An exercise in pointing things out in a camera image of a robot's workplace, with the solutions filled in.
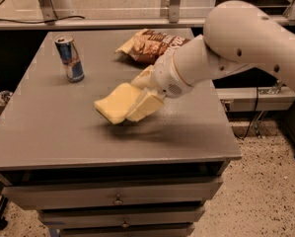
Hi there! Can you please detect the blue silver energy drink can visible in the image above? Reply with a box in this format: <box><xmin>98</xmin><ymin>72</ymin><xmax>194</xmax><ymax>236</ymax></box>
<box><xmin>54</xmin><ymin>35</ymin><xmax>85</xmax><ymax>83</ymax></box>

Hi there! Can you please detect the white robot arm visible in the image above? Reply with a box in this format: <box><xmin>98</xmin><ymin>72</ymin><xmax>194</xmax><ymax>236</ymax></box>
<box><xmin>126</xmin><ymin>1</ymin><xmax>295</xmax><ymax>121</ymax></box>

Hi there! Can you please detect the black hanging cable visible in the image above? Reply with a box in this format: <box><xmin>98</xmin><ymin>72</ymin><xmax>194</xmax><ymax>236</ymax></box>
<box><xmin>234</xmin><ymin>86</ymin><xmax>260</xmax><ymax>140</ymax></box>

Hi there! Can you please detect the brown snack bag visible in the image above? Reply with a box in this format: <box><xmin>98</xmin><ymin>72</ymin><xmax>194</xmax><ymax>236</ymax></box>
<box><xmin>115</xmin><ymin>29</ymin><xmax>189</xmax><ymax>64</ymax></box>

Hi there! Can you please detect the grey drawer cabinet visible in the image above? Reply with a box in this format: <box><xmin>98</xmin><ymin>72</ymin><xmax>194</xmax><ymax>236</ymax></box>
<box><xmin>0</xmin><ymin>31</ymin><xmax>241</xmax><ymax>237</ymax></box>

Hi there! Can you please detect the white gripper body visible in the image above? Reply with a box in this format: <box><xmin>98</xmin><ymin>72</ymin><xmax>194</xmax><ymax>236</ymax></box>
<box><xmin>150</xmin><ymin>51</ymin><xmax>193</xmax><ymax>99</ymax></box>

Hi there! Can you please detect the metal frame rail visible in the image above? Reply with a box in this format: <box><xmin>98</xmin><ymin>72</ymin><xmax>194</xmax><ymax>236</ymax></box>
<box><xmin>0</xmin><ymin>14</ymin><xmax>295</xmax><ymax>31</ymax></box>

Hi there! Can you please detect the drawer knob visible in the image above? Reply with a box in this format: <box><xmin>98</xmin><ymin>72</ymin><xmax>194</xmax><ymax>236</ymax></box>
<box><xmin>113</xmin><ymin>195</ymin><xmax>123</xmax><ymax>205</ymax></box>
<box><xmin>121</xmin><ymin>219</ymin><xmax>129</xmax><ymax>228</ymax></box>

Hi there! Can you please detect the top drawer knob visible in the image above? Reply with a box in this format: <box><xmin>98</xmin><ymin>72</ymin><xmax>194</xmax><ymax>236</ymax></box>
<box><xmin>113</xmin><ymin>195</ymin><xmax>123</xmax><ymax>205</ymax></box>

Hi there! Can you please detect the black cable on rail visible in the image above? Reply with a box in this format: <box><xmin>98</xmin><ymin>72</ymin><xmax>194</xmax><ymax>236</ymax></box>
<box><xmin>0</xmin><ymin>14</ymin><xmax>86</xmax><ymax>25</ymax></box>

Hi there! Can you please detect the yellow sponge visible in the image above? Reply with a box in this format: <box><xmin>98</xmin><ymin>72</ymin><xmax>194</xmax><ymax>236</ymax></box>
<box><xmin>94</xmin><ymin>83</ymin><xmax>141</xmax><ymax>124</ymax></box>

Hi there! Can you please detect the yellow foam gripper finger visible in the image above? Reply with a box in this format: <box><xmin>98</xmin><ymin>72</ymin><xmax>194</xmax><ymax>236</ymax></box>
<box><xmin>130</xmin><ymin>65</ymin><xmax>154</xmax><ymax>89</ymax></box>
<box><xmin>125</xmin><ymin>88</ymin><xmax>164</xmax><ymax>121</ymax></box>

